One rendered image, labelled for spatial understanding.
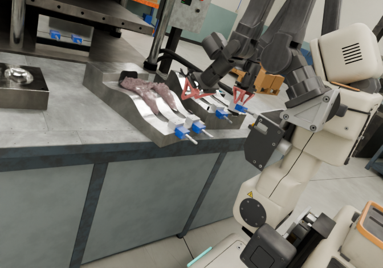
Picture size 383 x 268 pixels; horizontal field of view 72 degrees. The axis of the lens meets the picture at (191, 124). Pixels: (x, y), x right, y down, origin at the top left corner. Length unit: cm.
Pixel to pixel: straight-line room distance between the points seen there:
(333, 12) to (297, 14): 44
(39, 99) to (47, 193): 32
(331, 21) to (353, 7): 766
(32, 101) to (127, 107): 31
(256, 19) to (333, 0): 46
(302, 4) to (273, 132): 37
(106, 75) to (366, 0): 806
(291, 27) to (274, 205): 55
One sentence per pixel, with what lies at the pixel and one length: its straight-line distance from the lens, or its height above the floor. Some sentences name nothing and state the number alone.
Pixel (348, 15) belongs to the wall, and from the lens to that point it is 880.
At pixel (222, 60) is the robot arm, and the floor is 116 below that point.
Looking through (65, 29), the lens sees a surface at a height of 91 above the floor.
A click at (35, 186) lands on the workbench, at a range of 101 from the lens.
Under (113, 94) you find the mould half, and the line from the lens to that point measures 109.
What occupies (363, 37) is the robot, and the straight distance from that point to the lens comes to 83.
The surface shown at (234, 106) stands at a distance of 126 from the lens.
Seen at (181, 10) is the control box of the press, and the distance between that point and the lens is 193.
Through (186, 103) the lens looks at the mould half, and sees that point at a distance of 128.
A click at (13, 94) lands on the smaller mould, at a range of 98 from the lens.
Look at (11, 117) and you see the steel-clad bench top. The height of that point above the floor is 80.
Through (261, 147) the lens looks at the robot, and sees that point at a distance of 89.
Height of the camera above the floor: 130
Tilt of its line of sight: 24 degrees down
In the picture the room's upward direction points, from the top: 22 degrees clockwise
